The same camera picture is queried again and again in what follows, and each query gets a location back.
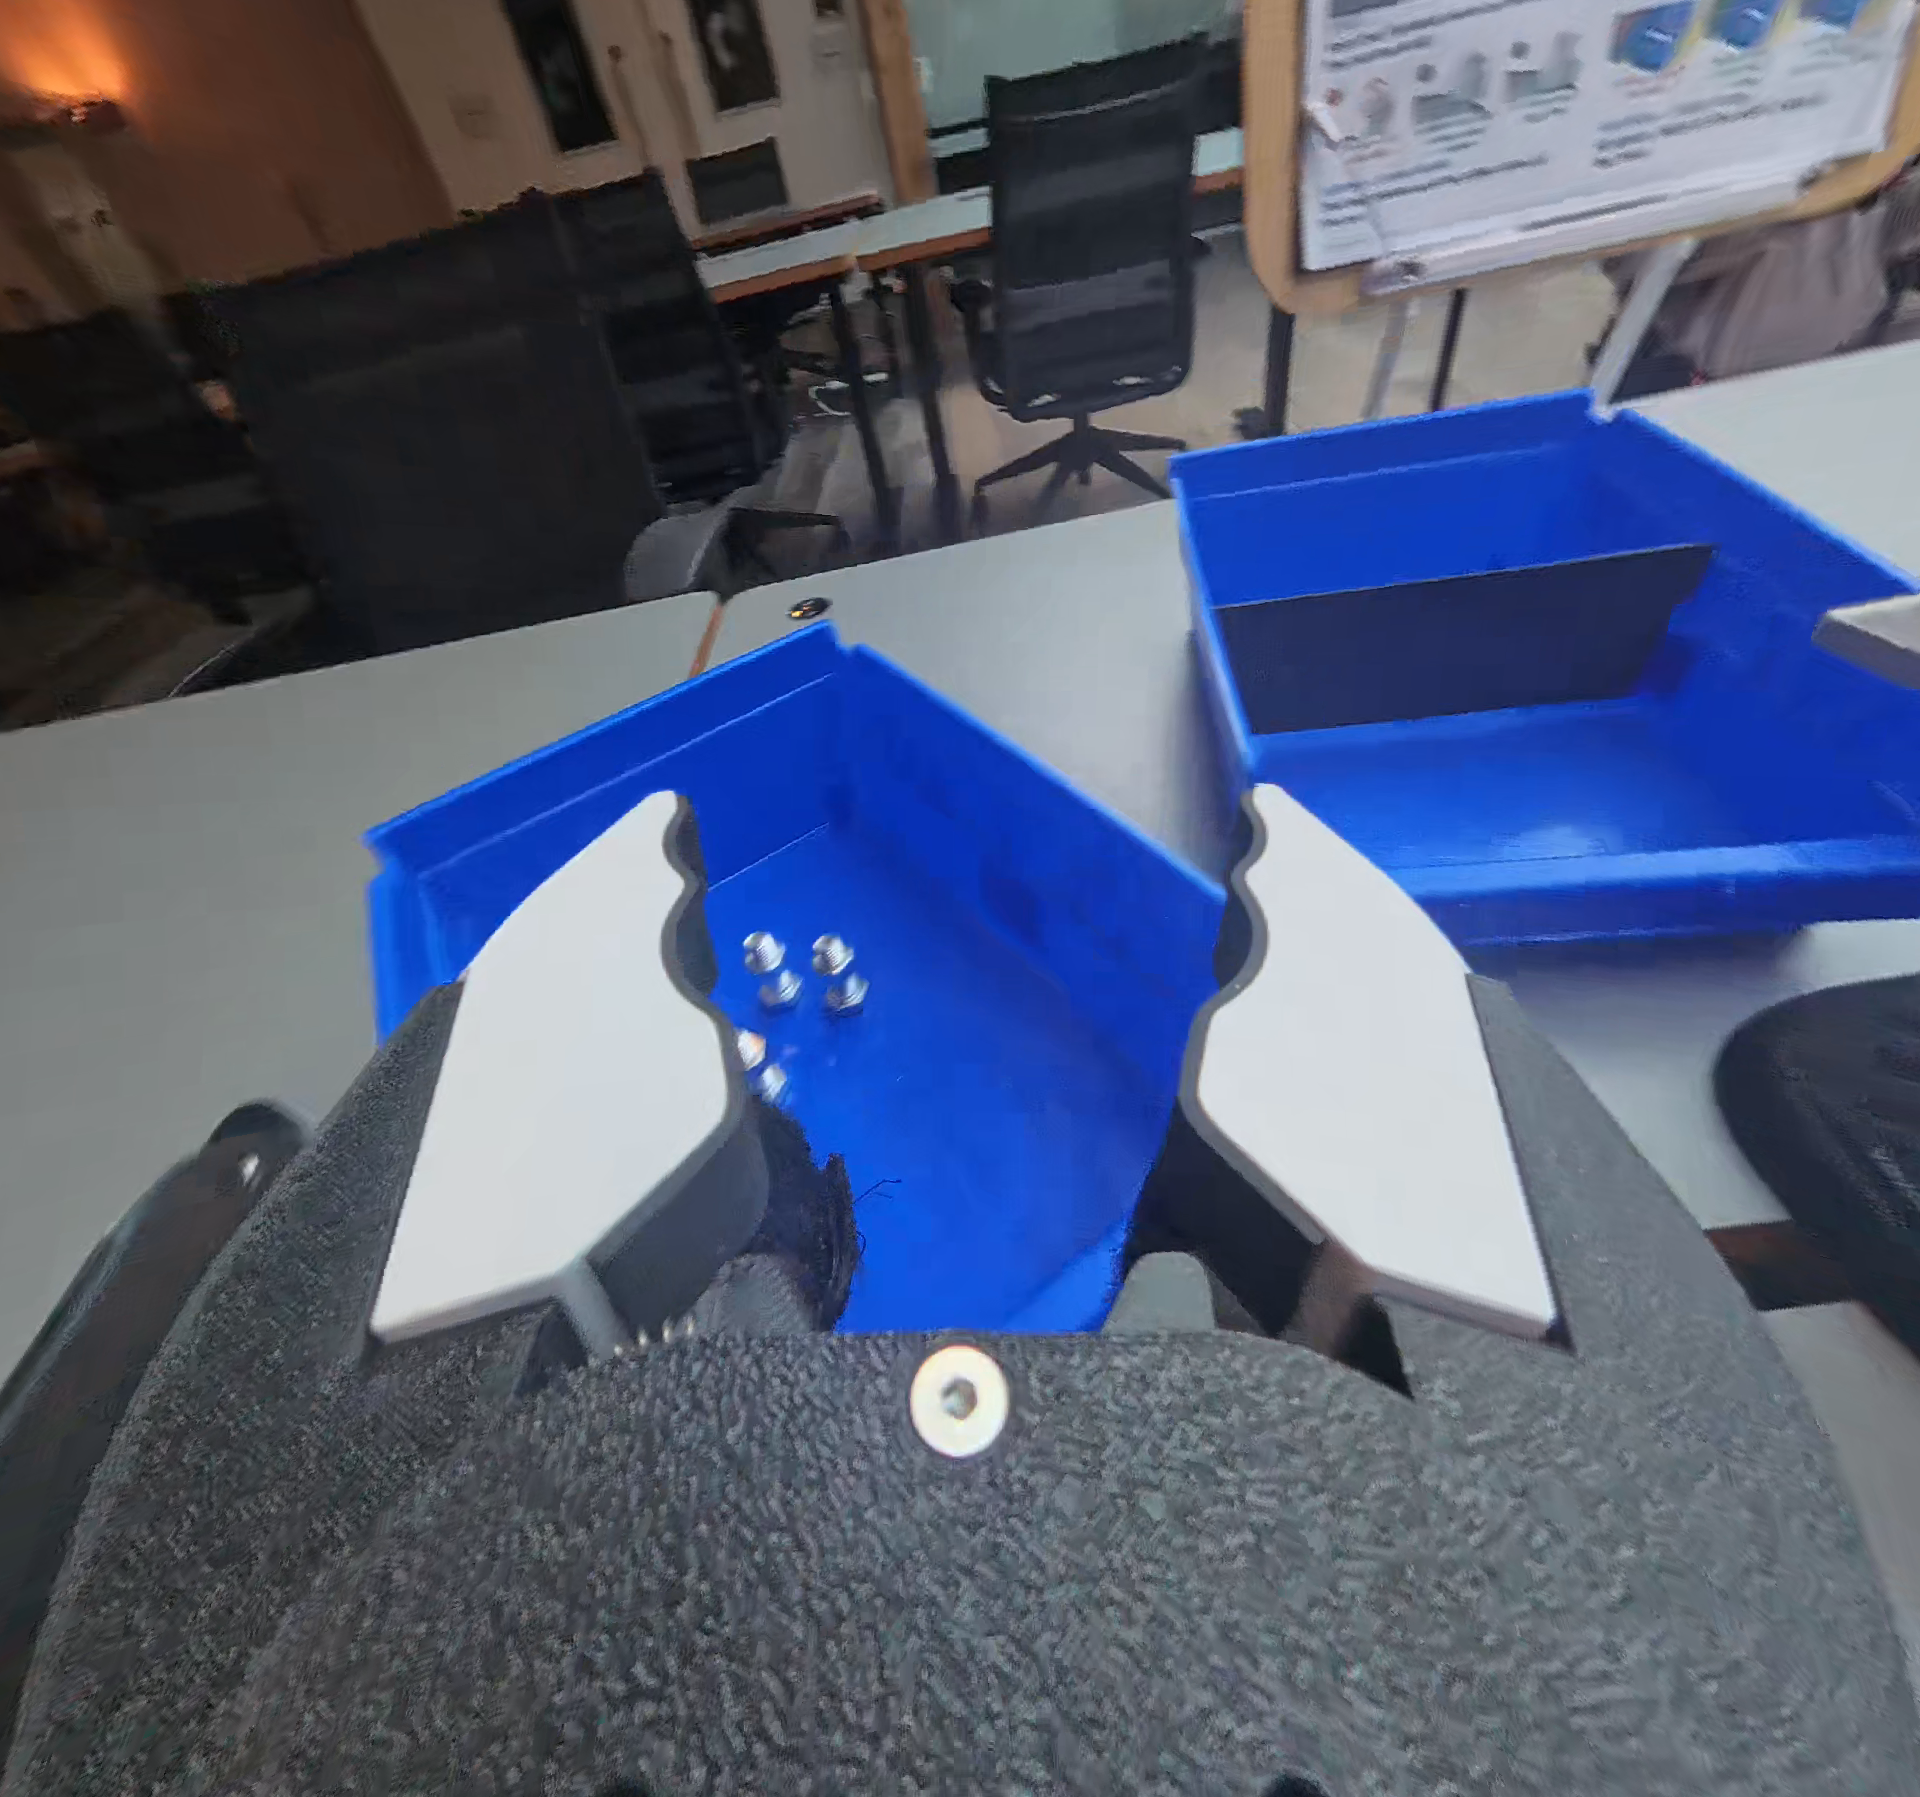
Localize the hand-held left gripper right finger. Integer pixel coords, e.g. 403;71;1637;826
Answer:
1177;785;1558;1342

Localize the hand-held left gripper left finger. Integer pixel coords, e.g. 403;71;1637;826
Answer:
367;793;750;1351

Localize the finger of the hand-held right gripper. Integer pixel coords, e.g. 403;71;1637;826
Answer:
1812;592;1920;701

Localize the blue plastic bin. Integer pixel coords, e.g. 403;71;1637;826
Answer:
1168;391;1920;950
363;622;1232;1336

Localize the black honeycomb wrist pad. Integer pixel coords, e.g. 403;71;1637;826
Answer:
1715;980;1920;1230

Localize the printed instruction sheet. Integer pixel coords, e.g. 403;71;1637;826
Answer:
1297;0;1920;278

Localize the black office chair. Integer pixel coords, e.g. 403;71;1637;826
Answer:
172;193;722;688
962;34;1212;498
558;169;841;583

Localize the black glossy bracket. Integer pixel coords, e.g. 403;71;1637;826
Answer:
0;1100;316;1379

